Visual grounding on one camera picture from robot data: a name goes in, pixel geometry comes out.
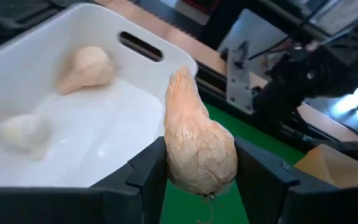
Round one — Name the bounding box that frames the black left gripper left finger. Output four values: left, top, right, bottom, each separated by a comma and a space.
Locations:
0, 136, 168, 224

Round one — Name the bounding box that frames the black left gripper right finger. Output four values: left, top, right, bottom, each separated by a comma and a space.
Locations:
234, 136, 358, 224

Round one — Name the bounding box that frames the white garlic bulb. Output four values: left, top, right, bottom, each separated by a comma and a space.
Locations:
56, 45, 117, 96
163, 65, 239, 223
0, 111, 54, 161

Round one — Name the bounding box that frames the tan translucent plastic bin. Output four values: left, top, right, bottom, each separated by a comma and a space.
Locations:
293, 142, 358, 190

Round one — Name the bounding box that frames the silver metal mounting plate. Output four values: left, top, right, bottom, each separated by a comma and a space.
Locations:
225, 40, 269, 116

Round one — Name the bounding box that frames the white bin with handle slot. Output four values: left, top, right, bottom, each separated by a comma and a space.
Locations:
0, 2, 198, 189

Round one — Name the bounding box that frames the black table frame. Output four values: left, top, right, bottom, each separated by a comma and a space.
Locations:
194, 60, 358, 170

